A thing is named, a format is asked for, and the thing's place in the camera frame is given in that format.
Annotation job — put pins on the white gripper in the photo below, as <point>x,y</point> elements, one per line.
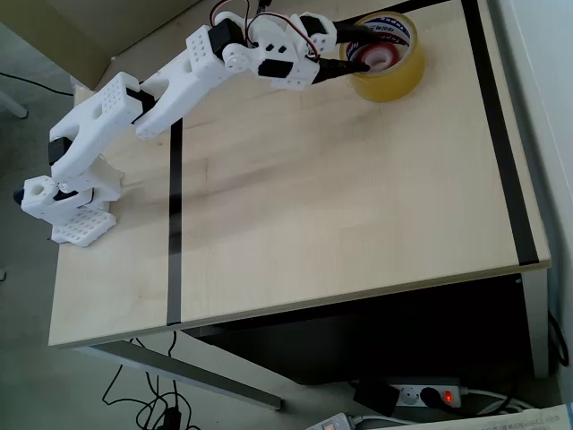
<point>308,71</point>

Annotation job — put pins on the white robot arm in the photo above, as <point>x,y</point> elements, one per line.
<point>179,85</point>

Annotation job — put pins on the yellow tape roll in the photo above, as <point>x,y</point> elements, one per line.
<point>394,87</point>

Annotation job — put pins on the black tape strip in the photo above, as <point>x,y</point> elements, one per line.
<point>501,148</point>
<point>175,224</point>

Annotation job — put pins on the grey table leg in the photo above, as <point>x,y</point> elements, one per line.
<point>535,322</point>

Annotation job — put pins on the white furniture foot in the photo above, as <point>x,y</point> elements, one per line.
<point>11,103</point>

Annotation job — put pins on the black power adapter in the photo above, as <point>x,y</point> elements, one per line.
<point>376,398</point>

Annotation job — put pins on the black round plug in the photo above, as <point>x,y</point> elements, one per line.
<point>430,396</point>

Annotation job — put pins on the grey table leg beam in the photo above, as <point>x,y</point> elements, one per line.
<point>188,369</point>

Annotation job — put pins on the grey power strip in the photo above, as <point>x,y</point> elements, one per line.
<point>331,423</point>

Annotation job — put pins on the white power strip red switch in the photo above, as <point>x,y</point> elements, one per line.
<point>409,396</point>

